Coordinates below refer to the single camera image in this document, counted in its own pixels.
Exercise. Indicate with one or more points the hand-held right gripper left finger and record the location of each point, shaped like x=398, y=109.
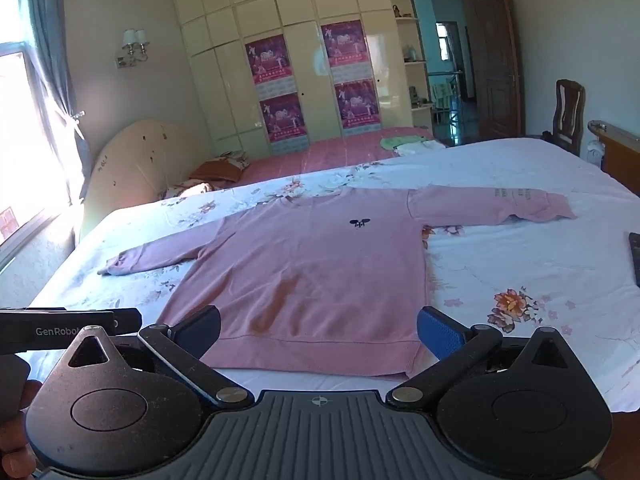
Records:
x=200, y=329

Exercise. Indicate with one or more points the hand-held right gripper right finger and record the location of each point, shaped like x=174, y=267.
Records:
x=442, y=332

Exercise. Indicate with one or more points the pink sweater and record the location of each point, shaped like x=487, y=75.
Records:
x=310, y=270

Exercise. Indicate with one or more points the person's left hand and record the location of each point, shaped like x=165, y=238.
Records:
x=12, y=440

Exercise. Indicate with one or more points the white floral bed sheet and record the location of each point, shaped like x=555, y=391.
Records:
x=500, y=240

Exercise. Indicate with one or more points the floral pillow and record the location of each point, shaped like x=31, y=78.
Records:
x=232, y=157
x=182, y=190

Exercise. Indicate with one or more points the orange pillow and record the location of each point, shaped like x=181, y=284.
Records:
x=217, y=171

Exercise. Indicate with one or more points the cream bed headboard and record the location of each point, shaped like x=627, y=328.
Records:
x=135, y=170

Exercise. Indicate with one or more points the window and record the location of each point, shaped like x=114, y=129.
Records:
x=25, y=150

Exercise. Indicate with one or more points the white folded cloth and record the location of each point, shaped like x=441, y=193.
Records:
x=417, y=147

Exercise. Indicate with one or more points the green folded cloth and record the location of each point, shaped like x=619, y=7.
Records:
x=400, y=139

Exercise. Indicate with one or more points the black remote control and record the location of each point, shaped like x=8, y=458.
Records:
x=635, y=260

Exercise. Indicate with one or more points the pink checked bedspread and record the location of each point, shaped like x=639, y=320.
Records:
x=325, y=155

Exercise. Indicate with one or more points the wooden chair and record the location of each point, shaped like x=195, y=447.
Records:
x=567, y=110

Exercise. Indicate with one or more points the grey curtain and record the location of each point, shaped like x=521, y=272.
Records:
x=55, y=60

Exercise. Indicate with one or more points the brown wooden door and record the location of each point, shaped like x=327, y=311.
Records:
x=497, y=70

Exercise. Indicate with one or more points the cream corner shelf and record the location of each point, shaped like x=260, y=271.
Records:
x=412, y=65

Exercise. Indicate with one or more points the cream wardrobe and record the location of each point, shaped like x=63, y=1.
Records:
x=300, y=5

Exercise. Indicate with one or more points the pink wall poster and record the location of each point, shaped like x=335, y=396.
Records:
x=282, y=117
x=345, y=45
x=357, y=105
x=268, y=60

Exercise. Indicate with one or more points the wall lamp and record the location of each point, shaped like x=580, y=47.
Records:
x=134, y=46

